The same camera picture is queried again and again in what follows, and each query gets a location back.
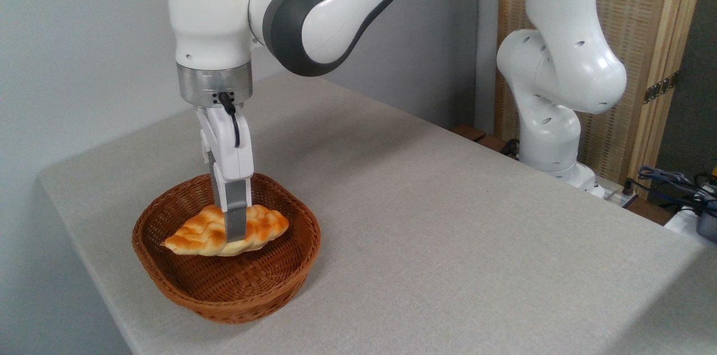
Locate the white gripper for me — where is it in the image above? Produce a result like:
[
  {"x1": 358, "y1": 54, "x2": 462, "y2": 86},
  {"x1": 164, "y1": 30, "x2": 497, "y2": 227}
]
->
[{"x1": 195, "y1": 105, "x2": 254, "y2": 244}]

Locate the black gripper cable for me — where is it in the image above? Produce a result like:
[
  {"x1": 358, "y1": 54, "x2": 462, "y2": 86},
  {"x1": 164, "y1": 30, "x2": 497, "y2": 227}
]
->
[{"x1": 217, "y1": 92, "x2": 242, "y2": 149}]

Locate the blue-grey cable bundle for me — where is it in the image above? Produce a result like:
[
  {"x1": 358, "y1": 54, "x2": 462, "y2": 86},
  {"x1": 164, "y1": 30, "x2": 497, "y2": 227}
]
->
[{"x1": 625, "y1": 166, "x2": 717, "y2": 214}]

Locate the long braided bread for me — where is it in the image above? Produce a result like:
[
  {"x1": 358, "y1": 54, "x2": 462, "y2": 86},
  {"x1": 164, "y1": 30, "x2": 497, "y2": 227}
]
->
[{"x1": 161, "y1": 203, "x2": 291, "y2": 256}]

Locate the grey device box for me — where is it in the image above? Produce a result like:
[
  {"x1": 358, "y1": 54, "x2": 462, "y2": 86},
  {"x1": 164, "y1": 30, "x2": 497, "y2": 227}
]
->
[{"x1": 696, "y1": 201, "x2": 717, "y2": 244}]

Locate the brown wicker basket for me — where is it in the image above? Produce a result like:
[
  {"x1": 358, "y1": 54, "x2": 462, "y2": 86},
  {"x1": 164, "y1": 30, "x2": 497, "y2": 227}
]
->
[{"x1": 132, "y1": 172, "x2": 322, "y2": 325}]

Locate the grey tablecloth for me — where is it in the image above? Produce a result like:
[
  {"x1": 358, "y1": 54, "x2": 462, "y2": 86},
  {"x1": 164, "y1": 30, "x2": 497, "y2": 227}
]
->
[{"x1": 38, "y1": 72, "x2": 717, "y2": 355}]

